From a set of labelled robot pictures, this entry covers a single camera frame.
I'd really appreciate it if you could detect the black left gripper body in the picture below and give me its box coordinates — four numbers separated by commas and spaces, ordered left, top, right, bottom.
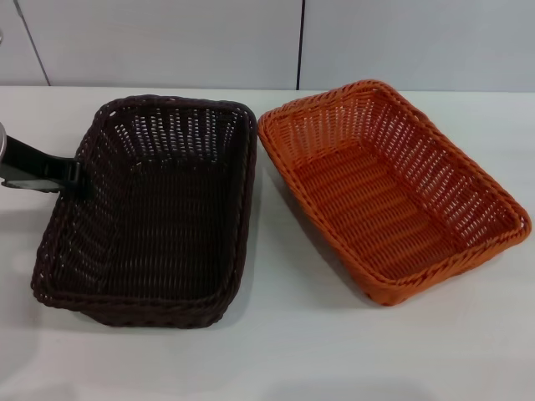
0, 135, 79, 195

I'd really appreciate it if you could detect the dark brown wicker basket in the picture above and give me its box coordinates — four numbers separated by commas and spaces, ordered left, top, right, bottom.
29, 94, 258, 331

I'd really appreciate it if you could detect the orange wicker basket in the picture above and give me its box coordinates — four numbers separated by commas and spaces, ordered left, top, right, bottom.
256, 79, 532, 308

